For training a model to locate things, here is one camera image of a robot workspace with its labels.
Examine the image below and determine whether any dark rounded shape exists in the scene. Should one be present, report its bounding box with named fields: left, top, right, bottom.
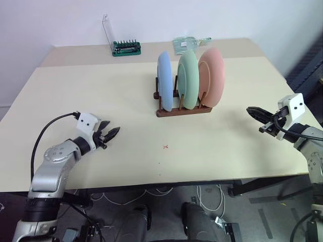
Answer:
left=121, top=204, right=152, bottom=242
left=181, top=201, right=219, bottom=242

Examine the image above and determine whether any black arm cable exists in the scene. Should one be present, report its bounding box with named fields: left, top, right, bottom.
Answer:
left=274, top=114, right=323, bottom=141
left=30, top=112, right=80, bottom=181

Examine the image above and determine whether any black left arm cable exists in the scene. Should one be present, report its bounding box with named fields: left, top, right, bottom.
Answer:
left=30, top=112, right=80, bottom=181

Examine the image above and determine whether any pink plate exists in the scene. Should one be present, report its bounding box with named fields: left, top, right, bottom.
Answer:
left=197, top=47, right=226, bottom=108

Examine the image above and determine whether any green plate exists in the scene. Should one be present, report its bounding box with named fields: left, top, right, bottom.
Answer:
left=177, top=49, right=200, bottom=110

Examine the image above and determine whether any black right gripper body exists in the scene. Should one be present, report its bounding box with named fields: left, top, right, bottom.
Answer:
left=259, top=107, right=288, bottom=136

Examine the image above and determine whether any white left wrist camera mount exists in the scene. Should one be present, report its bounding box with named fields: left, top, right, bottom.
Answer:
left=76, top=112, right=101, bottom=151

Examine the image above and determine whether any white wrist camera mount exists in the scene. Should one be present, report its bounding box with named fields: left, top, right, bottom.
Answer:
left=275, top=93, right=306, bottom=141
left=76, top=112, right=101, bottom=151

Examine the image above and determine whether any green screwdriver bit case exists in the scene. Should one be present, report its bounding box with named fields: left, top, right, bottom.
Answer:
left=102, top=13, right=142, bottom=57

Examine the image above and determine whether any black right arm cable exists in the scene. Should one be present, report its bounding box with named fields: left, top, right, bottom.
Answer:
left=274, top=114, right=323, bottom=141

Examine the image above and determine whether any brown wooden dish rack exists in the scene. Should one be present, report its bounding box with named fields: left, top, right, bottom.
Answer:
left=153, top=75, right=212, bottom=118

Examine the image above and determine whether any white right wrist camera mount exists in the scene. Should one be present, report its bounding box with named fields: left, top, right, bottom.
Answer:
left=275, top=93, right=306, bottom=141

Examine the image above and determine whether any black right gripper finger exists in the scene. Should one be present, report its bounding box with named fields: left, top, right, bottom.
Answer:
left=246, top=106, right=273, bottom=117
left=249, top=112, right=272, bottom=124

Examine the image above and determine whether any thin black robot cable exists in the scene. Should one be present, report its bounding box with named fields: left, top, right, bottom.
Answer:
left=289, top=211, right=315, bottom=242

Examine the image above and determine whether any white floor cable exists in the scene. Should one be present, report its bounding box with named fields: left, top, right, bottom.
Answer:
left=196, top=184, right=226, bottom=218
left=90, top=186, right=175, bottom=203

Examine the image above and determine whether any clear plastic bag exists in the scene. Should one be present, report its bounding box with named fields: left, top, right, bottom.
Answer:
left=173, top=36, right=212, bottom=55

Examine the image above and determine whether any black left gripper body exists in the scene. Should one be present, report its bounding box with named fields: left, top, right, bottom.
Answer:
left=92, top=129, right=108, bottom=150

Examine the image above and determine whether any black table frame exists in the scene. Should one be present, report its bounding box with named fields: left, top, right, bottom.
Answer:
left=60, top=175, right=313, bottom=208

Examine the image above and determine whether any blue plate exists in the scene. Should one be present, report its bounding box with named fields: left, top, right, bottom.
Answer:
left=156, top=51, right=175, bottom=111

